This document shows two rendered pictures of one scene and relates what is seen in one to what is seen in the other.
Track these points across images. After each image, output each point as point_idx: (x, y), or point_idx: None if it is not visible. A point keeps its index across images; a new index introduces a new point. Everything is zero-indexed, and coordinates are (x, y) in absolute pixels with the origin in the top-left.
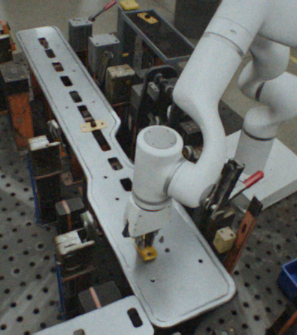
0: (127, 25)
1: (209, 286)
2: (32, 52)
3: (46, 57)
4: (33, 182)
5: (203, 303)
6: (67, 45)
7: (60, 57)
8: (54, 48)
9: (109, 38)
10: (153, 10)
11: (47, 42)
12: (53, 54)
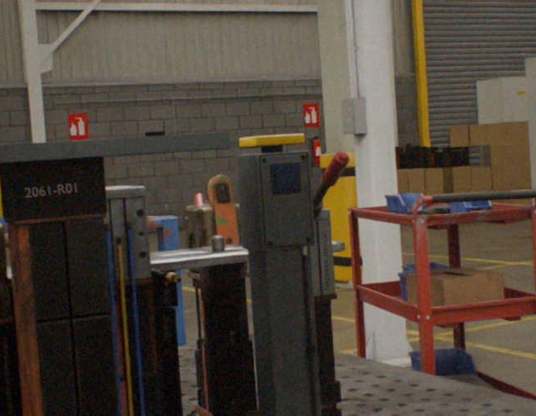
0: (242, 203)
1: None
2: (187, 249)
3: (160, 254)
4: None
5: None
6: (220, 252)
7: (163, 257)
8: (206, 252)
9: (109, 187)
10: (220, 138)
11: (213, 237)
12: (208, 271)
